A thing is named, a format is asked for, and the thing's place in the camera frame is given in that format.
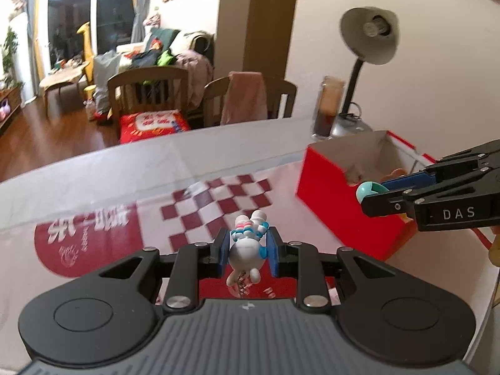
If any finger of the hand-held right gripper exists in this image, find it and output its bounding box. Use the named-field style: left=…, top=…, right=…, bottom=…
left=360, top=163, right=500, bottom=218
left=381, top=138, right=500, bottom=193

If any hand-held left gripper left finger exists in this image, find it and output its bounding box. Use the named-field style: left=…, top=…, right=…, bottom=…
left=97, top=227, right=232, bottom=315

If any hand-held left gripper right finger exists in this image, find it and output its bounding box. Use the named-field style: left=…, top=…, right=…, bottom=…
left=267, top=227, right=396, bottom=315

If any small teal ball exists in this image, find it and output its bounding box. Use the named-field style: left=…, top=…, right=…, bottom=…
left=356, top=182, right=387, bottom=204

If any white rabbit figure keychain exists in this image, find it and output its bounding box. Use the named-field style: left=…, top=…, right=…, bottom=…
left=224, top=210, right=270, bottom=299

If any red cardboard box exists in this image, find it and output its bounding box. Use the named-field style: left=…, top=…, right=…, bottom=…
left=295, top=130, right=440, bottom=262

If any person's right hand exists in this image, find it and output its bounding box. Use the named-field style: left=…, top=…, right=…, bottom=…
left=487, top=235, right=500, bottom=269

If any glass jar with dark contents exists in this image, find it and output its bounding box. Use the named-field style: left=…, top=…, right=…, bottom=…
left=311, top=76, right=346, bottom=141

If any red white printed tablecloth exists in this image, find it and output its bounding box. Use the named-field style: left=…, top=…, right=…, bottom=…
left=0, top=115, right=498, bottom=313

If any red printed cushion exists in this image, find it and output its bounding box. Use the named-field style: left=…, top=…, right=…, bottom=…
left=118, top=110, right=192, bottom=145

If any grey desk lamp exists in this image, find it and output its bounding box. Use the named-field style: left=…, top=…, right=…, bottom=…
left=330, top=6, right=401, bottom=138

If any pink towel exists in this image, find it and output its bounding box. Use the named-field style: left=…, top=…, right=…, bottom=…
left=221, top=71, right=268, bottom=126

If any sofa with clothes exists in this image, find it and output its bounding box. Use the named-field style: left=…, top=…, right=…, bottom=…
left=117, top=27, right=215, bottom=106

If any wooden slatted chair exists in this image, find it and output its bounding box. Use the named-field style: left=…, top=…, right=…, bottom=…
left=107, top=66, right=190, bottom=133

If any wooden coffee table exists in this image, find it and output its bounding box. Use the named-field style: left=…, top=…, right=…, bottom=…
left=39, top=62, right=91, bottom=118

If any yellow giraffe toy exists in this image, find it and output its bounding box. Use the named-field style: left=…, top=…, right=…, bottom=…
left=76, top=21, right=96, bottom=87

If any wooden media cabinet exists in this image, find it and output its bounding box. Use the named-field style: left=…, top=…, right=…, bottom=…
left=0, top=86, right=22, bottom=133

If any sliding glass door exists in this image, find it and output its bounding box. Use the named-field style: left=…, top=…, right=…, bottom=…
left=47, top=0, right=135, bottom=75

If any white tower air conditioner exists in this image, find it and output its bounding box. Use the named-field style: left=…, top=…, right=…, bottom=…
left=10, top=12, right=34, bottom=106

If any green potted plant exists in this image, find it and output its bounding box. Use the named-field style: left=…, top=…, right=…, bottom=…
left=2, top=29, right=20, bottom=87

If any grey and yellow curtain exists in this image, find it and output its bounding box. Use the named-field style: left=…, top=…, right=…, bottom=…
left=21, top=0, right=43, bottom=83

